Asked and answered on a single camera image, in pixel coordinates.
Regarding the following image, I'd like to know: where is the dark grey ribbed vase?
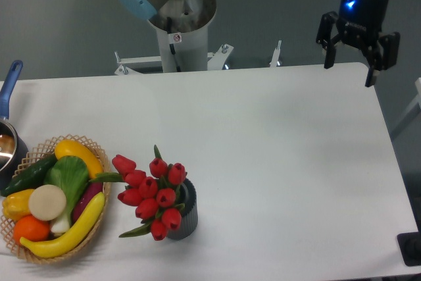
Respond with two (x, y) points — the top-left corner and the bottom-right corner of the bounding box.
(167, 178), (198, 240)

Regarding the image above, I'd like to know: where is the green cucumber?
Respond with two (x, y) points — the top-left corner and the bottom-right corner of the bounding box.
(1, 155), (57, 197)

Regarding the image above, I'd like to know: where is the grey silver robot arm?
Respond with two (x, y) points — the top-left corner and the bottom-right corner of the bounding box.
(119, 0), (400, 87)

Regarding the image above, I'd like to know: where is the green bok choy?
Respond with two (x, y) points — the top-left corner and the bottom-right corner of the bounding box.
(43, 156), (89, 237)

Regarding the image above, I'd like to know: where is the beige round disc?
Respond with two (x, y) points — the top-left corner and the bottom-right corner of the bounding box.
(28, 184), (66, 221)

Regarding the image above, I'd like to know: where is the yellow banana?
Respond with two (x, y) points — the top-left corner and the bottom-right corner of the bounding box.
(20, 192), (105, 259)

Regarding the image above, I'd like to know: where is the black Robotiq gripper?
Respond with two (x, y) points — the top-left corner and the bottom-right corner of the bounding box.
(316, 0), (401, 88)

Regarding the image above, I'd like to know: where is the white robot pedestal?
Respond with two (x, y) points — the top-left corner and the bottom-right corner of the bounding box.
(154, 25), (208, 73)

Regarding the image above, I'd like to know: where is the white metal base frame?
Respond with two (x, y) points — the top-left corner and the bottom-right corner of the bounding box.
(114, 39), (283, 76)

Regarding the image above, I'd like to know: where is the white frame at right edge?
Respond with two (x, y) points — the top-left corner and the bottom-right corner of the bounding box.
(389, 78), (420, 141)

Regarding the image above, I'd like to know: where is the orange fruit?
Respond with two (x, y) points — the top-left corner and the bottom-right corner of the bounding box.
(13, 215), (50, 245)

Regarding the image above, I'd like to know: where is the red tulip bouquet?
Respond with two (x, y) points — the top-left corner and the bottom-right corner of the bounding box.
(90, 145), (187, 241)

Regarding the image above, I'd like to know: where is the purple eggplant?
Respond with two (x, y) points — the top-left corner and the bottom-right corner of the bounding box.
(72, 182), (103, 223)

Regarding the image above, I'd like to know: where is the blue handled saucepan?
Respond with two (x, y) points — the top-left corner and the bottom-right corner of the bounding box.
(1, 60), (28, 190)

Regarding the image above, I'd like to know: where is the black table clamp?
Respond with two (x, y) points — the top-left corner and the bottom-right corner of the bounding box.
(397, 232), (421, 267)

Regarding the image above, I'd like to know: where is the yellow bell pepper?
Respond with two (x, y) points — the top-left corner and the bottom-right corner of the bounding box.
(2, 189), (35, 221)

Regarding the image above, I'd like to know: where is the woven wicker basket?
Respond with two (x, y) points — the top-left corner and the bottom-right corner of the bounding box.
(1, 134), (111, 265)

